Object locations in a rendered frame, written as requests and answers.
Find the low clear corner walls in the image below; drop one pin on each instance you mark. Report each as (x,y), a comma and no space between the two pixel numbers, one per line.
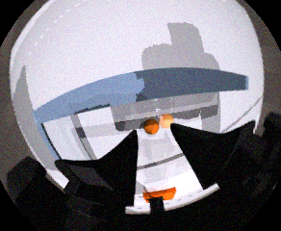
(66,140)

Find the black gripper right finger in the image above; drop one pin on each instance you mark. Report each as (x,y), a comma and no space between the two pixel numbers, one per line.
(208,153)

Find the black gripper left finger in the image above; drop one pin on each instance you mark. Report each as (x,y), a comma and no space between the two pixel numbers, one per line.
(115,172)

